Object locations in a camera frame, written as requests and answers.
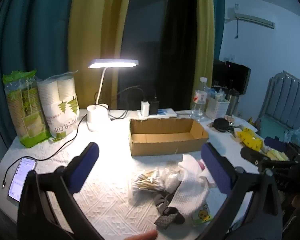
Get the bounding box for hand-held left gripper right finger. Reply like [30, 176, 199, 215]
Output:
[200, 142, 283, 240]

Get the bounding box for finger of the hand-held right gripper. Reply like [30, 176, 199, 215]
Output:
[241, 146, 267, 167]
[264, 137, 300, 157]

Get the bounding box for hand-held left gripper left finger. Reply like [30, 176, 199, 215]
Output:
[17, 142, 104, 240]

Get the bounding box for pink soft pad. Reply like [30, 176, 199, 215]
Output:
[198, 159, 216, 182]

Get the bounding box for white textured towel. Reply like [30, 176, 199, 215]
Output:
[170, 154, 211, 217]

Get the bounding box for clear bag of cotton pads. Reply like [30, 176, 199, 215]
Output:
[162, 161, 188, 191]

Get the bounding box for cartoon print tissue pack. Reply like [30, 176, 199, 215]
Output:
[191, 202, 213, 227]

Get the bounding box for brown cardboard box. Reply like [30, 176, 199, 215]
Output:
[129, 117, 209, 157]

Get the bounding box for bag of wooden cotton swabs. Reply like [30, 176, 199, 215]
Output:
[132, 169, 162, 193]

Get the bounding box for grey dotted grip socks pair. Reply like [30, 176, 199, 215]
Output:
[154, 191, 186, 230]

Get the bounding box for person's left hand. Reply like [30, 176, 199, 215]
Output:
[130, 230, 158, 240]

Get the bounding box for yellow snack packets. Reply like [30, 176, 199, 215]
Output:
[239, 127, 263, 151]

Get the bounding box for clear plastic bag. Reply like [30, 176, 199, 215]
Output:
[283, 128, 300, 143]

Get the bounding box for black round pouch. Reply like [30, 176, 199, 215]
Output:
[212, 118, 230, 132]

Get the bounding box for grey chair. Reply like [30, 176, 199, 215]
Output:
[256, 71, 300, 137]

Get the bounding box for white embossed tablecloth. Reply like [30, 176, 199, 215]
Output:
[0, 108, 290, 240]

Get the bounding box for white desk lamp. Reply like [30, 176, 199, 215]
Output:
[87, 58, 139, 132]

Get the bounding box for steel thermos cup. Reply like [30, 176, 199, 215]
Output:
[226, 89, 241, 117]

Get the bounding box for white woven basket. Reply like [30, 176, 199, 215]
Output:
[205, 96, 230, 120]

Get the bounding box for smartphone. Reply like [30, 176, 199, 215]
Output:
[7, 157, 38, 203]

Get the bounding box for white paper cup package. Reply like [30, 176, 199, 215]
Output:
[37, 71, 81, 141]

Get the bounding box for blue packets in basket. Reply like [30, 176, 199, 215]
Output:
[209, 87, 226, 101]

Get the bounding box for clear water bottle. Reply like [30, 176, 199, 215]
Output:
[190, 77, 208, 121]

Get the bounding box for white power strip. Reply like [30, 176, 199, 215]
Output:
[137, 108, 177, 120]

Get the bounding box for black monitor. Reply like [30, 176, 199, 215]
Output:
[212, 59, 251, 96]

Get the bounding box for green paper cup package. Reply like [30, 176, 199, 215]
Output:
[2, 69, 52, 148]

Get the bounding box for black charger plug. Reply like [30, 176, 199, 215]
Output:
[149, 101, 160, 115]

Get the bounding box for yellow curtain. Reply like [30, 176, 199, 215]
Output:
[195, 0, 215, 101]
[68, 0, 135, 110]

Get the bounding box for white air conditioner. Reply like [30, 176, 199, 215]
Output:
[224, 7, 276, 30]

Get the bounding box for teal curtain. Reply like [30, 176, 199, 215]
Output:
[0, 0, 77, 142]
[211, 0, 226, 61]

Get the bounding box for dark window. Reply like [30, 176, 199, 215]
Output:
[119, 0, 198, 111]

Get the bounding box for black phone cable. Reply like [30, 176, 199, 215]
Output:
[2, 114, 88, 188]

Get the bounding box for black charger cable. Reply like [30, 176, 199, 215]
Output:
[107, 86, 145, 120]

